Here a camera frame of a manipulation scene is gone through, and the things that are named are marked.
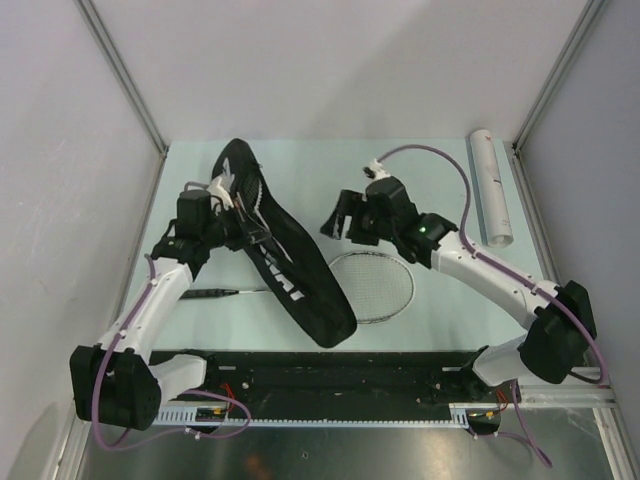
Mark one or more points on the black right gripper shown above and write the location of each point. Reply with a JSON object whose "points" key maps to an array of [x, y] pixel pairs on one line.
{"points": [[350, 203]]}

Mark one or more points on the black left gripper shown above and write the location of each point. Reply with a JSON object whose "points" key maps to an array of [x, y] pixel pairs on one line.
{"points": [[247, 231]]}

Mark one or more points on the black Crossway racket bag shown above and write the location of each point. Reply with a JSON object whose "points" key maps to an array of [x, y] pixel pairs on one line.
{"points": [[288, 259]]}

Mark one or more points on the black white badminton racket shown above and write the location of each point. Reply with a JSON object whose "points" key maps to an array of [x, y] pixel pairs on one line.
{"points": [[365, 286]]}

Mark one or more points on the white shuttlecock tube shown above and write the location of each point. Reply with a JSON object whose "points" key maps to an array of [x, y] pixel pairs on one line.
{"points": [[497, 225]]}

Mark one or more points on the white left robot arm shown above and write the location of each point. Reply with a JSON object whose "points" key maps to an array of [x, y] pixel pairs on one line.
{"points": [[113, 381]]}

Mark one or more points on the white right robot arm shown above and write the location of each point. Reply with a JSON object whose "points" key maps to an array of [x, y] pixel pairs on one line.
{"points": [[558, 320]]}

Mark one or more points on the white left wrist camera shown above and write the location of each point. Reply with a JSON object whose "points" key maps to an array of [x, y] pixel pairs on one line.
{"points": [[220, 189]]}

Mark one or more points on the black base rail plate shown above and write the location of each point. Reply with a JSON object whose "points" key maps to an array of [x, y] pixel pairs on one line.
{"points": [[276, 380]]}

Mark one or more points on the white slotted cable duct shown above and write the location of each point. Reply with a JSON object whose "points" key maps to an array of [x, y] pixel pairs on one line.
{"points": [[412, 415]]}

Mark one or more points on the left aluminium frame post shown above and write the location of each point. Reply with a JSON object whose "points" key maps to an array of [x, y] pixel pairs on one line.
{"points": [[114, 59]]}

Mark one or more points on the aluminium frame post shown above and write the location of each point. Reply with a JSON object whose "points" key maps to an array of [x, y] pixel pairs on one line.
{"points": [[114, 59], [580, 33]]}

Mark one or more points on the right aluminium frame post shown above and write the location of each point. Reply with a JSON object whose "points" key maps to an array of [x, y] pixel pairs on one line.
{"points": [[580, 33]]}

